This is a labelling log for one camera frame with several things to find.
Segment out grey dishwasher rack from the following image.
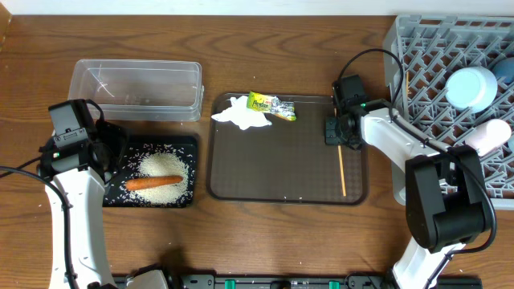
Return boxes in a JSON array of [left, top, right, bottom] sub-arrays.
[[381, 14, 514, 211]]

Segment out dark brown serving tray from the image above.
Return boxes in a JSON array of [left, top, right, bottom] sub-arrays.
[[206, 96, 369, 206]]

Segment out clear plastic bin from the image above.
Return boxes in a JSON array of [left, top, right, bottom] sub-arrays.
[[68, 59, 204, 122]]

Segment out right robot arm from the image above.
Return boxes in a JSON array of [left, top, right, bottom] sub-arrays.
[[325, 75, 497, 288]]

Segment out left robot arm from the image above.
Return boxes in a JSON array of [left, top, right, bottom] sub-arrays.
[[37, 99, 169, 288]]

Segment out black plastic tray bin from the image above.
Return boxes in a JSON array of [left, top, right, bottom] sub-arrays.
[[102, 133, 198, 209]]

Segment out orange carrot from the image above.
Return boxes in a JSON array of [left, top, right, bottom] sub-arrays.
[[125, 176, 183, 191]]

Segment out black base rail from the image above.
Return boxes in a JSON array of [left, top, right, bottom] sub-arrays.
[[112, 273, 483, 289]]

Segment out white tissue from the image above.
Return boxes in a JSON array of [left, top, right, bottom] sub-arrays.
[[211, 96, 272, 130]]

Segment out wooden chopstick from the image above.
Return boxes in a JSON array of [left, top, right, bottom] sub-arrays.
[[337, 145, 347, 197], [403, 70, 410, 110]]

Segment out light blue cup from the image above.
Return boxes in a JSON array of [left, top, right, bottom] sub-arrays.
[[508, 136, 514, 153]]

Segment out light blue small bowl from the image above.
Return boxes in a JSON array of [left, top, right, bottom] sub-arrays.
[[445, 67, 498, 113]]

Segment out pile of white rice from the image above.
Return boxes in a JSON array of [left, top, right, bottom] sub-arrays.
[[106, 143, 197, 206]]

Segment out yellow green snack wrapper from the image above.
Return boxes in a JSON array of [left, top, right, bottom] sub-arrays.
[[247, 92, 296, 121]]

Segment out white plastic cup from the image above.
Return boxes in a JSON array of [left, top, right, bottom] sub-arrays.
[[464, 119, 512, 157]]

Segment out dark blue plate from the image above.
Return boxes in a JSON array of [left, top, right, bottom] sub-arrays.
[[492, 57, 514, 84]]

